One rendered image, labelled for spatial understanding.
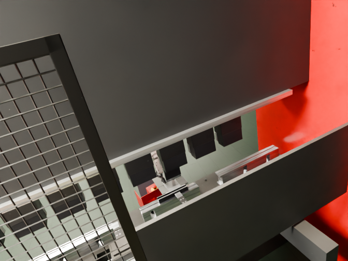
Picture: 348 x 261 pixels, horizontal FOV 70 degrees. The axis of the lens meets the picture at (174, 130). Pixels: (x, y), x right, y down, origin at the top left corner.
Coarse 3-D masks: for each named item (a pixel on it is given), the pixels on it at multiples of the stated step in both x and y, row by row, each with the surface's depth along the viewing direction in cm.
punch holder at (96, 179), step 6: (114, 168) 129; (114, 174) 130; (90, 180) 126; (96, 180) 127; (96, 186) 128; (102, 186) 130; (120, 186) 134; (96, 192) 129; (102, 192) 131; (96, 198) 131; (102, 198) 132; (108, 198) 133
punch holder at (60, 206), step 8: (56, 192) 121; (64, 192) 122; (72, 192) 124; (56, 200) 122; (72, 200) 125; (56, 208) 123; (64, 208) 125; (72, 208) 127; (80, 208) 129; (64, 216) 126
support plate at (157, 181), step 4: (156, 180) 168; (160, 180) 168; (176, 180) 164; (180, 180) 163; (184, 180) 162; (156, 184) 164; (160, 184) 164; (180, 184) 159; (160, 188) 160; (164, 188) 159; (164, 192) 156
